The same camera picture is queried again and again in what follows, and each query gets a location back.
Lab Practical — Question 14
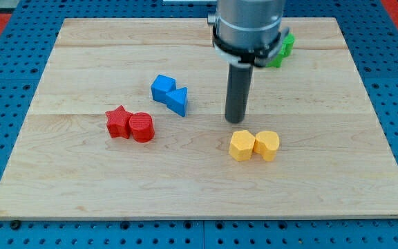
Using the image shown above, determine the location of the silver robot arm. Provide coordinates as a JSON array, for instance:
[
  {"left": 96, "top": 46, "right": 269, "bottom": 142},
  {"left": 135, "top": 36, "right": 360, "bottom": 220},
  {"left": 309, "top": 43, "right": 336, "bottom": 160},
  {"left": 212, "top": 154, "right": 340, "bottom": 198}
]
[{"left": 207, "top": 0, "right": 290, "bottom": 68}]

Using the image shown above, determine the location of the blue triangle block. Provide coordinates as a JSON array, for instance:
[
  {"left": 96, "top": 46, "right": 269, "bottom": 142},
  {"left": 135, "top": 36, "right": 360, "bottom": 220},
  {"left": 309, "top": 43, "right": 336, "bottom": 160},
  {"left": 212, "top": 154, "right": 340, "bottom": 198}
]
[{"left": 166, "top": 87, "right": 188, "bottom": 117}]

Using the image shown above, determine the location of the yellow hexagon block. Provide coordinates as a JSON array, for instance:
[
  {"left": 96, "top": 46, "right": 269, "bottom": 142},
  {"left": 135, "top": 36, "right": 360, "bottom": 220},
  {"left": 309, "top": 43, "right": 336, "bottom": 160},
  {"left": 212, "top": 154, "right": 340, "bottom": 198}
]
[{"left": 229, "top": 130, "right": 255, "bottom": 162}]

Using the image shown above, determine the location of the blue cube block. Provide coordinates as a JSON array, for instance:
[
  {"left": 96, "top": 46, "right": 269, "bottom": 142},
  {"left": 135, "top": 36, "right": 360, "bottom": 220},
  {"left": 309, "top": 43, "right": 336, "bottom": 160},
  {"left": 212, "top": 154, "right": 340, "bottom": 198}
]
[{"left": 151, "top": 75, "right": 176, "bottom": 104}]

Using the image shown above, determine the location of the red cylinder block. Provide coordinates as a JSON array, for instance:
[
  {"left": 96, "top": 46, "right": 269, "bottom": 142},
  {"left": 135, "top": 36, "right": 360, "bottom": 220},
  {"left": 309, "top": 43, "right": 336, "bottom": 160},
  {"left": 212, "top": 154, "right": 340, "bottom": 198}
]
[{"left": 129, "top": 112, "right": 155, "bottom": 142}]

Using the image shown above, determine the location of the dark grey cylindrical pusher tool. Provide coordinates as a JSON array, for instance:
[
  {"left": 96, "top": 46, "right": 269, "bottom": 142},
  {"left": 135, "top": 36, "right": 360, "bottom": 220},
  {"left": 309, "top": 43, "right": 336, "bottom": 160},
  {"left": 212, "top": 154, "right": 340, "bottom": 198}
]
[{"left": 225, "top": 64, "right": 253, "bottom": 123}]

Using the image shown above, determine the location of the yellow heart block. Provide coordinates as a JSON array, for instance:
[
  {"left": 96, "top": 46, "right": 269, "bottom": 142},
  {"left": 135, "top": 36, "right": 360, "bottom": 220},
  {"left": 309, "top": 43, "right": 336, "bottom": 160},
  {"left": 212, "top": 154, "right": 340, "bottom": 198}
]
[{"left": 253, "top": 131, "right": 280, "bottom": 161}]

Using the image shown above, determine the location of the light wooden board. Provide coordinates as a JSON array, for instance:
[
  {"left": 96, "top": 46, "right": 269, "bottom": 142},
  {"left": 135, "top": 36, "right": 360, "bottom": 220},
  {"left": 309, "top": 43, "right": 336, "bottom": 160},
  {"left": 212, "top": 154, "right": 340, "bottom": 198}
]
[{"left": 0, "top": 18, "right": 398, "bottom": 221}]

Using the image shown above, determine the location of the red star block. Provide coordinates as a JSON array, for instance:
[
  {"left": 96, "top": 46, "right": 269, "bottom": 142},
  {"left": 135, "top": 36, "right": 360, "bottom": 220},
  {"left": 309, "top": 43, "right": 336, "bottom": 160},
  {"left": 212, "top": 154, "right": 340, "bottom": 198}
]
[{"left": 105, "top": 105, "right": 133, "bottom": 139}]

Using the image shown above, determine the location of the green star block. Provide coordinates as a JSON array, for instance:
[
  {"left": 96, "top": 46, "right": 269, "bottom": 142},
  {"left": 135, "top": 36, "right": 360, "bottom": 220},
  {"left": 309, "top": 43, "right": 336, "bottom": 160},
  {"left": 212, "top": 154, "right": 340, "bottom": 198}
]
[{"left": 267, "top": 44, "right": 286, "bottom": 68}]

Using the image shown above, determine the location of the green cylinder block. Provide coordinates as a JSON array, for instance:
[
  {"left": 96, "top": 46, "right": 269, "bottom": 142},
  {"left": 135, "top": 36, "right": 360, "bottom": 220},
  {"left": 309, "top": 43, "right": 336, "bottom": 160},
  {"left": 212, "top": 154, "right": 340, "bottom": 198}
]
[{"left": 283, "top": 33, "right": 295, "bottom": 57}]

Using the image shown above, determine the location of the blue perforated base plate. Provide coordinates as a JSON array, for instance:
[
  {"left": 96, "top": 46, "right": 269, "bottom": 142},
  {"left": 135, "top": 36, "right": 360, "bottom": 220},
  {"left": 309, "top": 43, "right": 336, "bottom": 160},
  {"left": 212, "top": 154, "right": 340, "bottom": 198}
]
[{"left": 0, "top": 0, "right": 398, "bottom": 248}]

